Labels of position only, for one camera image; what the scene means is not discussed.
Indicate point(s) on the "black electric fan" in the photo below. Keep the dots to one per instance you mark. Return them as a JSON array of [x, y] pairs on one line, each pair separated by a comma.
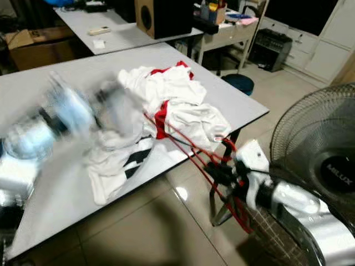
[[338, 172]]

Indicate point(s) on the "small white card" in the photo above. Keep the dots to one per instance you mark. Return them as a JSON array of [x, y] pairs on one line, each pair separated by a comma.
[[100, 44]]

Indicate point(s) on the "red clothes hanger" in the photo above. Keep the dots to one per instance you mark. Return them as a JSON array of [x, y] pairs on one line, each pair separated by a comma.
[[233, 206]]

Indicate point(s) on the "wooden loudspeaker black front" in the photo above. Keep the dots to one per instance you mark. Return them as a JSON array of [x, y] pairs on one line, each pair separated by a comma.
[[166, 18]]

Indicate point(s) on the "grey table black frame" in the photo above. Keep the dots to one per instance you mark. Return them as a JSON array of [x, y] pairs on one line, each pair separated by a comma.
[[55, 94]]

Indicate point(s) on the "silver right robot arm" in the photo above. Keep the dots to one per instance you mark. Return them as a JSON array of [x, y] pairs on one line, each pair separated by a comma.
[[305, 216]]

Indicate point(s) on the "black television screen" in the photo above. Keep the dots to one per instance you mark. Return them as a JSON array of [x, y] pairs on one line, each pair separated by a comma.
[[299, 14]]

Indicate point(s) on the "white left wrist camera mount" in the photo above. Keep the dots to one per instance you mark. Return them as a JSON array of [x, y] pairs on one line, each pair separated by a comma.
[[72, 105]]

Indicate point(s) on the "black amplifier box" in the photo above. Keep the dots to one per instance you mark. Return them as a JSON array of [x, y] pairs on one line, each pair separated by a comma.
[[270, 50]]

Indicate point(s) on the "white desk with drawers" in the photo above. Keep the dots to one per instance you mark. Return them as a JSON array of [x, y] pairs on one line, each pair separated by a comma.
[[227, 34]]

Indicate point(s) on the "pen cup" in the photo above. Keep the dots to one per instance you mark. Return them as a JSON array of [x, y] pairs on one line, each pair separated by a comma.
[[211, 11]]

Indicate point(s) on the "brown cardboard box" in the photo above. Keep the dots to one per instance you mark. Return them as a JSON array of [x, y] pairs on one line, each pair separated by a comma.
[[36, 50]]

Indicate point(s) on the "white tv cabinet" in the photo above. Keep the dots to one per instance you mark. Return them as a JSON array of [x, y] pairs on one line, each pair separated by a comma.
[[321, 55]]

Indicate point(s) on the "white red-trimmed t-shirt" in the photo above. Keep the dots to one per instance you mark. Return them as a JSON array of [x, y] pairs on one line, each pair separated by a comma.
[[194, 111]]

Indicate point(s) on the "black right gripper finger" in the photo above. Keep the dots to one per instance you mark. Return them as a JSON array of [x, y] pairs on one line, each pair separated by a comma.
[[213, 180], [209, 167]]

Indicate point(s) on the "white remote control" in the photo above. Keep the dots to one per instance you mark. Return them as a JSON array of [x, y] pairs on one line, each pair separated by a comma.
[[100, 31]]

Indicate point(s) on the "dark blue round stool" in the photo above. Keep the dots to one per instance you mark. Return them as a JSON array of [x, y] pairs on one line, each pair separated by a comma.
[[237, 84]]

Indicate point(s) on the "grey desk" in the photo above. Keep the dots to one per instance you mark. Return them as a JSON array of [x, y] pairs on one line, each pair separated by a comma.
[[127, 41]]

